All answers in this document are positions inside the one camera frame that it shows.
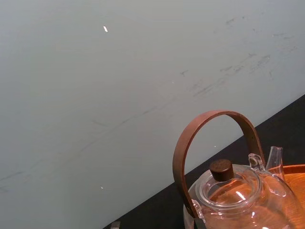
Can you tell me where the round orange wooden tray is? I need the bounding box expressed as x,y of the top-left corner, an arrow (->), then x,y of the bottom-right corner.
266,163 -> 305,229

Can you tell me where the glass lid with brown knob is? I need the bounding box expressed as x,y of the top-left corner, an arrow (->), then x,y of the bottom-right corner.
194,159 -> 263,211

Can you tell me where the black table cloth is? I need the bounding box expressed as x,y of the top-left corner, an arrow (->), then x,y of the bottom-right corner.
102,94 -> 305,229

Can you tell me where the glass teapot with brown handle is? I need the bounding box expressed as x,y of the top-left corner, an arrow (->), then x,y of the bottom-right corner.
172,109 -> 301,229

